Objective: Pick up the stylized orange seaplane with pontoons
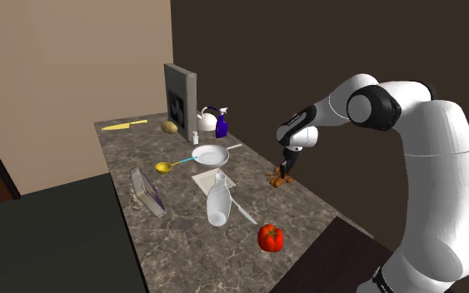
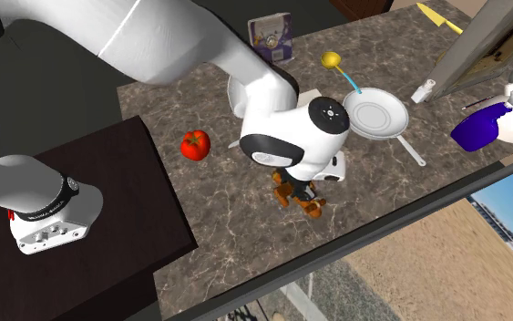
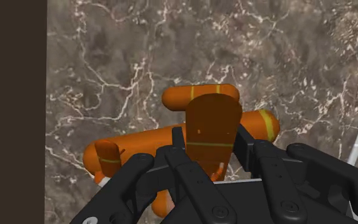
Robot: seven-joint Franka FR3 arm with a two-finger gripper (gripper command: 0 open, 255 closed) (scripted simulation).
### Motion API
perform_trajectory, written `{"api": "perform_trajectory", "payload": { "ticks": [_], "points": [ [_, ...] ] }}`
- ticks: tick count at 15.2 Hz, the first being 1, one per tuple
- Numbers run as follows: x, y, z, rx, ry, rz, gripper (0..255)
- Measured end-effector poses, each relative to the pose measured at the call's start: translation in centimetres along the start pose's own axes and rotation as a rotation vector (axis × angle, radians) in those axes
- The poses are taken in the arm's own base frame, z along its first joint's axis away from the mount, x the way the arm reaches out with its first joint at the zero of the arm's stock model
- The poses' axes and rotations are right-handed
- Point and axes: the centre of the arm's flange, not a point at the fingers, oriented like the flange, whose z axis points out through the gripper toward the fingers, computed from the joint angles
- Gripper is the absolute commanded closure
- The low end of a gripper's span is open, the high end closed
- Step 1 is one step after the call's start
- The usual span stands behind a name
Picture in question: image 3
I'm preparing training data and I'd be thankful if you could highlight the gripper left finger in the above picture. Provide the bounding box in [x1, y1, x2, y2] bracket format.
[70, 126, 238, 224]

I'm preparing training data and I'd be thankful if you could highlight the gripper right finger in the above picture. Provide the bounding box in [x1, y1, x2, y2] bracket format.
[233, 123, 358, 224]

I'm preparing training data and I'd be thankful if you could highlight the orange toy airplane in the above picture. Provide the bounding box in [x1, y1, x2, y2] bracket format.
[82, 83, 281, 218]

